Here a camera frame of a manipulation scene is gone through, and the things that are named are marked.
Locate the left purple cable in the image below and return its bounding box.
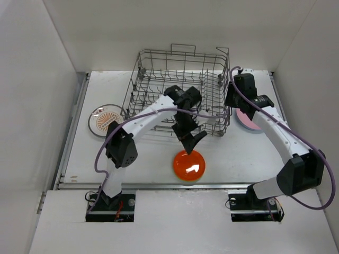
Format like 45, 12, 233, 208
86, 107, 230, 220

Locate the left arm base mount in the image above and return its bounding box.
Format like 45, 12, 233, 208
85, 191, 136, 223

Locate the green plate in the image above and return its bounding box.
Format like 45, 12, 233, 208
176, 176, 201, 185

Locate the orange plate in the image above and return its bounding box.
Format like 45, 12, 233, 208
173, 150, 206, 179

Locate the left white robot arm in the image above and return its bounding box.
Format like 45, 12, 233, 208
99, 85, 211, 210

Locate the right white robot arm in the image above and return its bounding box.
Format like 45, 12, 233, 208
225, 73, 324, 208

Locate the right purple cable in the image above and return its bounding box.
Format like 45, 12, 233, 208
229, 66, 336, 222

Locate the pink plate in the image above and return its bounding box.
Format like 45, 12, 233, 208
236, 108, 261, 130

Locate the front aluminium rail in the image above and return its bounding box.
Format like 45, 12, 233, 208
55, 183, 251, 190

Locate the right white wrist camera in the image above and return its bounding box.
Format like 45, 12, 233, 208
238, 68, 255, 75

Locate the white plate floral pattern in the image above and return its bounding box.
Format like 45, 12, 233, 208
87, 104, 124, 138

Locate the purple cable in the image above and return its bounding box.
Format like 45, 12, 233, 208
86, 107, 230, 220
229, 66, 336, 222

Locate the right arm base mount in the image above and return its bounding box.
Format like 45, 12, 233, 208
225, 190, 285, 222

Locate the grey wire dish rack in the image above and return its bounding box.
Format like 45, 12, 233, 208
121, 43, 232, 137

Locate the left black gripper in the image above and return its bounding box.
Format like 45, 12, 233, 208
172, 111, 206, 155

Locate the blue plate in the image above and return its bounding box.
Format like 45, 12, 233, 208
236, 117, 263, 133

